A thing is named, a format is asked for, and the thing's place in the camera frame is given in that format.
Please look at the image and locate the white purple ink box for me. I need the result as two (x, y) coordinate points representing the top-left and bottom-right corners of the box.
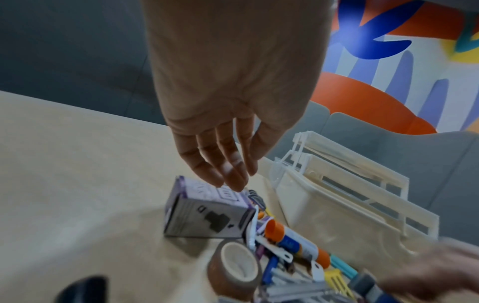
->
(164, 175), (260, 240)

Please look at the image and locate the brown tape roll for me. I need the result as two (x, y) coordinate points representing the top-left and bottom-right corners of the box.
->
(207, 239), (263, 301)

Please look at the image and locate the orange capped glue stick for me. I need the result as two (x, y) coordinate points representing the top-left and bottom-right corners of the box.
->
(263, 218), (333, 269)

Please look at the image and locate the grey blue stapler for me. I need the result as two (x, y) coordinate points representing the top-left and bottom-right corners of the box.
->
(352, 270), (401, 303)

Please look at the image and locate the cream tiered organizer box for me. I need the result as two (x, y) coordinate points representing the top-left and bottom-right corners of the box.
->
(272, 130), (441, 269)

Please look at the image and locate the grey date stamp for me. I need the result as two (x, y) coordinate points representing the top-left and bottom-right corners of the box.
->
(244, 189), (267, 211)

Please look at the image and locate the person's left hand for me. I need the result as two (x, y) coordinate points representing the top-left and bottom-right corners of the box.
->
(140, 0), (334, 192)

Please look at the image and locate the person's right hand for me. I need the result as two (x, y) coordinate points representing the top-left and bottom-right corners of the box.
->
(377, 244), (479, 303)

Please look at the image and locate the blue pen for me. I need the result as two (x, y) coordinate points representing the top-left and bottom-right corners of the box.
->
(261, 255), (280, 286)

